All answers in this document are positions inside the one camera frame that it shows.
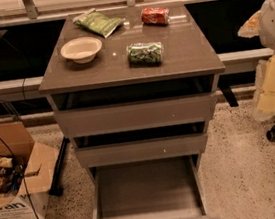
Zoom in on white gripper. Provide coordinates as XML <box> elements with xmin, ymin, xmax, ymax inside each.
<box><xmin>237</xmin><ymin>11</ymin><xmax>275</xmax><ymax>122</ymax></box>

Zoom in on green soda can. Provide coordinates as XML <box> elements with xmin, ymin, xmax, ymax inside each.
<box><xmin>126</xmin><ymin>42</ymin><xmax>164</xmax><ymax>65</ymax></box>

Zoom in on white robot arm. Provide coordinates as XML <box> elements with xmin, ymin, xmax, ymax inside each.
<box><xmin>237</xmin><ymin>0</ymin><xmax>275</xmax><ymax>122</ymax></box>

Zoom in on red soda can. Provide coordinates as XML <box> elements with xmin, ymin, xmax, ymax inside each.
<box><xmin>141</xmin><ymin>7</ymin><xmax>170</xmax><ymax>25</ymax></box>

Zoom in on grey drawer cabinet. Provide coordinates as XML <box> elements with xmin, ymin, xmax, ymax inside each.
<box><xmin>29</xmin><ymin>0</ymin><xmax>237</xmax><ymax>174</ymax></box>

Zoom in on top grey drawer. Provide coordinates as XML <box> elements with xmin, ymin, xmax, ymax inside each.
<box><xmin>47</xmin><ymin>74</ymin><xmax>218</xmax><ymax>138</ymax></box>

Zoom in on middle grey drawer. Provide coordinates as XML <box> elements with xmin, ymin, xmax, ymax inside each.
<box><xmin>75</xmin><ymin>122</ymin><xmax>208</xmax><ymax>167</ymax></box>

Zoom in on bottom grey open drawer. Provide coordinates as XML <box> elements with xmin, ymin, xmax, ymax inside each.
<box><xmin>92</xmin><ymin>156</ymin><xmax>218</xmax><ymax>219</ymax></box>

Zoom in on green chip bag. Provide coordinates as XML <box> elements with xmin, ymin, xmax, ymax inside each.
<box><xmin>72</xmin><ymin>8</ymin><xmax>125</xmax><ymax>38</ymax></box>

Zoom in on white paper bowl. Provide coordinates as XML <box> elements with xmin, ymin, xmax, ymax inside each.
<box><xmin>60</xmin><ymin>36</ymin><xmax>103</xmax><ymax>64</ymax></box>

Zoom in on open cardboard box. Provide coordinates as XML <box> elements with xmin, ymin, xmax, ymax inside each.
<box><xmin>0</xmin><ymin>122</ymin><xmax>59</xmax><ymax>219</ymax></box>

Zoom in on black table leg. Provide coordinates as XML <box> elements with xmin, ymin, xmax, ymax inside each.
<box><xmin>49</xmin><ymin>137</ymin><xmax>69</xmax><ymax>197</ymax></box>

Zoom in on snack bags in box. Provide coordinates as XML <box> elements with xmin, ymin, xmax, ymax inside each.
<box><xmin>0</xmin><ymin>156</ymin><xmax>24</xmax><ymax>198</ymax></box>

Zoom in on black cable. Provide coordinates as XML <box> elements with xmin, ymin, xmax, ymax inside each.
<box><xmin>0</xmin><ymin>75</ymin><xmax>60</xmax><ymax>219</ymax></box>

